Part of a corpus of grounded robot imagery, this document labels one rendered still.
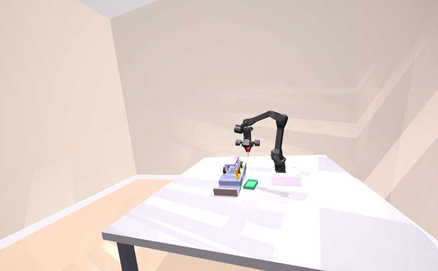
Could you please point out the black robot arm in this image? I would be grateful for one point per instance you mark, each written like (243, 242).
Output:
(276, 153)

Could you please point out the pale lavender ramp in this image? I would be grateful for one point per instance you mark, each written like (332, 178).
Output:
(228, 184)

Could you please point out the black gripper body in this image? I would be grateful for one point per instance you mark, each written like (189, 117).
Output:
(256, 142)

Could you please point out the green tray floor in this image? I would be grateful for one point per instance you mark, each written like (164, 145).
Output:
(250, 183)

